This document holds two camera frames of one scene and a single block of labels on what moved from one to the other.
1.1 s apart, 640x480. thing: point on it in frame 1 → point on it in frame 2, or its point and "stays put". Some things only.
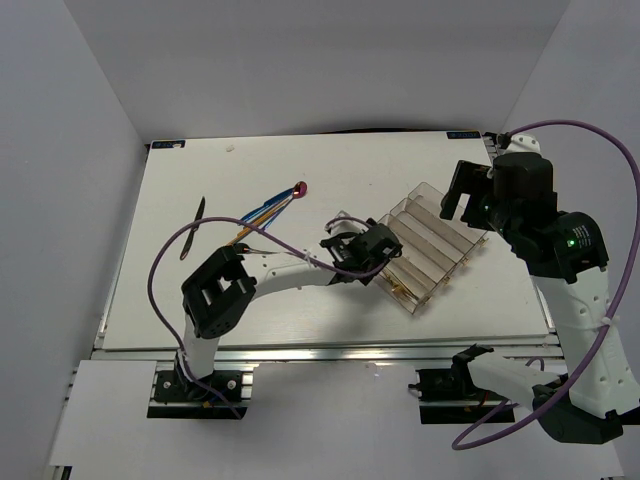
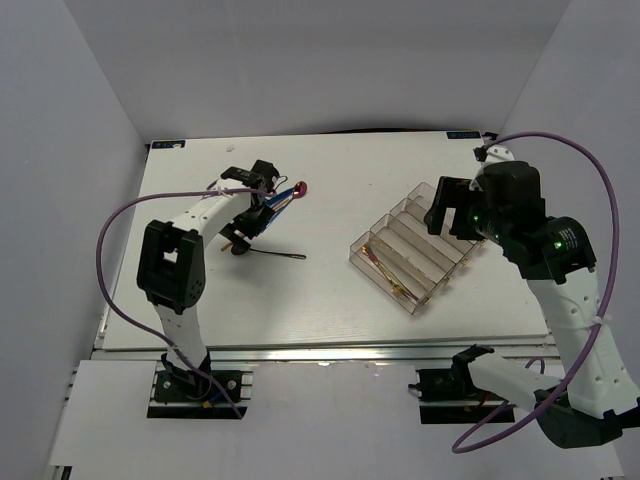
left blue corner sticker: [168, 144] stays put
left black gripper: [388, 255] → [262, 221]
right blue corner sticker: [463, 135] stays put
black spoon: [243, 247] stays put
